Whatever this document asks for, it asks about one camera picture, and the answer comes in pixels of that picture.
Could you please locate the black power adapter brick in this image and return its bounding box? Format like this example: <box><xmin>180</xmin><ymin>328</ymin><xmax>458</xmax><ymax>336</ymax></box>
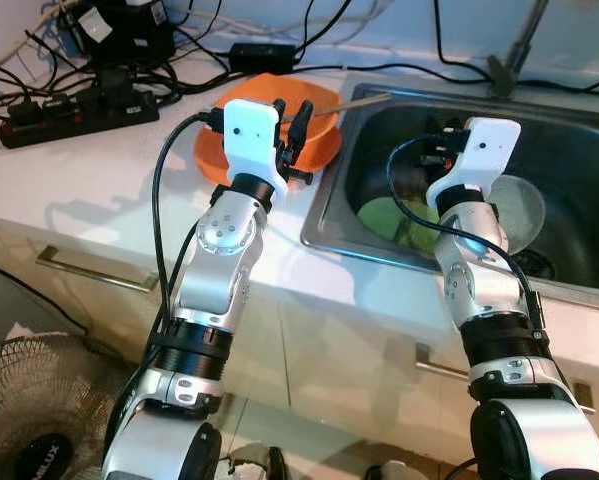
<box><xmin>227</xmin><ymin>42</ymin><xmax>298</xmax><ymax>76</ymax></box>

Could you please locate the green plate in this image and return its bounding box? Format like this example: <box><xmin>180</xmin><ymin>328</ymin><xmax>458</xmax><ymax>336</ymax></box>
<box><xmin>357</xmin><ymin>195</ymin><xmax>442</xmax><ymax>253</ymax></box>

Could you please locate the clear translucent bowl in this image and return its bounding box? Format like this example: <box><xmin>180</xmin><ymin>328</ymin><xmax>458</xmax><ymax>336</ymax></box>
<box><xmin>494</xmin><ymin>175</ymin><xmax>547</xmax><ymax>256</ymax></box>

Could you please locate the stainless steel sink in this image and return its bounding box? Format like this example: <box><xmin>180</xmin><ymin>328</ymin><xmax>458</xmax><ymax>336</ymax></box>
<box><xmin>301</xmin><ymin>82</ymin><xmax>599</xmax><ymax>311</ymax></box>

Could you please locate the sink drain strainer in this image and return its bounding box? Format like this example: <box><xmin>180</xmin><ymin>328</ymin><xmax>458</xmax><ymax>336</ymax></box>
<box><xmin>514</xmin><ymin>250</ymin><xmax>555</xmax><ymax>281</ymax></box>

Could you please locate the black charger with white label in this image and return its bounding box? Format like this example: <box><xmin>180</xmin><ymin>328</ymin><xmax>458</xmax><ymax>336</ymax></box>
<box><xmin>59</xmin><ymin>0</ymin><xmax>177</xmax><ymax>66</ymax></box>

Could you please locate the large black plug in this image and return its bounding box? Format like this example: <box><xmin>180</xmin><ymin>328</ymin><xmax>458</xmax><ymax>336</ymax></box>
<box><xmin>89</xmin><ymin>68</ymin><xmax>138</xmax><ymax>113</ymax></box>

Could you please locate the black power strip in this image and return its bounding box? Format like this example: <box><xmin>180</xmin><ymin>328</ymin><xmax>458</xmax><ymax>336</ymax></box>
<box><xmin>0</xmin><ymin>90</ymin><xmax>160</xmax><ymax>149</ymax></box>

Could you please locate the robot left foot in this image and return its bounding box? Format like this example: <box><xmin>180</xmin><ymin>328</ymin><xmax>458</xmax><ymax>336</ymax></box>
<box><xmin>219</xmin><ymin>445</ymin><xmax>290</xmax><ymax>480</ymax></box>

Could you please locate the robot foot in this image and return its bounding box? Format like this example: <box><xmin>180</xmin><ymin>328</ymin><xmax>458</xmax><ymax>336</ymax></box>
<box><xmin>219</xmin><ymin>445</ymin><xmax>290</xmax><ymax>480</ymax></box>
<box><xmin>364</xmin><ymin>460</ymin><xmax>415</xmax><ymax>480</ymax></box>

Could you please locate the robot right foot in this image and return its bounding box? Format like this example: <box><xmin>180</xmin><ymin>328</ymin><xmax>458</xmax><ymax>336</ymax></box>
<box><xmin>364</xmin><ymin>460</ymin><xmax>415</xmax><ymax>480</ymax></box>

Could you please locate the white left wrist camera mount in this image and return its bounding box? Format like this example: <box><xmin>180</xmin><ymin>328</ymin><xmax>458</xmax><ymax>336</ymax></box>
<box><xmin>222</xmin><ymin>98</ymin><xmax>285</xmax><ymax>186</ymax></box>

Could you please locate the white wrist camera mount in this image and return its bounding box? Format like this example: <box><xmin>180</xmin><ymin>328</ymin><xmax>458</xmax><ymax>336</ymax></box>
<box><xmin>222</xmin><ymin>98</ymin><xmax>285</xmax><ymax>186</ymax></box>
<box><xmin>426</xmin><ymin>117</ymin><xmax>522</xmax><ymax>206</ymax></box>

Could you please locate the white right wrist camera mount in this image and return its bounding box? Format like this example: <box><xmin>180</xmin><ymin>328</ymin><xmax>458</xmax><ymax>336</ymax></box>
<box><xmin>426</xmin><ymin>117</ymin><xmax>522</xmax><ymax>206</ymax></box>

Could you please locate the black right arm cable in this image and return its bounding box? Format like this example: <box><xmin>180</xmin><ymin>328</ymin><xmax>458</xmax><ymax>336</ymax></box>
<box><xmin>387</xmin><ymin>135</ymin><xmax>545</xmax><ymax>331</ymax></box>

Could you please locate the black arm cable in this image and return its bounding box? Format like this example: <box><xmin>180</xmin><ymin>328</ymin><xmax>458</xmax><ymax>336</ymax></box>
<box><xmin>387</xmin><ymin>135</ymin><xmax>545</xmax><ymax>331</ymax></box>
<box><xmin>151</xmin><ymin>108</ymin><xmax>230</xmax><ymax>331</ymax></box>

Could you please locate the black adapter output cable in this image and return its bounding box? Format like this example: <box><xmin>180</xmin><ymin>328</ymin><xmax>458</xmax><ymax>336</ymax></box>
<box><xmin>297</xmin><ymin>62</ymin><xmax>490</xmax><ymax>86</ymax></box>

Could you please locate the black cable beside faucet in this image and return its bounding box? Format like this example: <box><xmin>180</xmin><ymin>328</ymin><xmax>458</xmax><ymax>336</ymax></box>
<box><xmin>434</xmin><ymin>0</ymin><xmax>495</xmax><ymax>83</ymax></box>

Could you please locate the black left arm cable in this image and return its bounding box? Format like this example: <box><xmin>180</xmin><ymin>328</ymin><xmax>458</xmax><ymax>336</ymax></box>
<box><xmin>151</xmin><ymin>108</ymin><xmax>230</xmax><ymax>331</ymax></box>

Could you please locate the wire guard floor fan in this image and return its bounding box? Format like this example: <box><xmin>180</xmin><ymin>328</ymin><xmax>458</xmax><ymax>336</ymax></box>
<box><xmin>0</xmin><ymin>335</ymin><xmax>140</xmax><ymax>480</ymax></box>

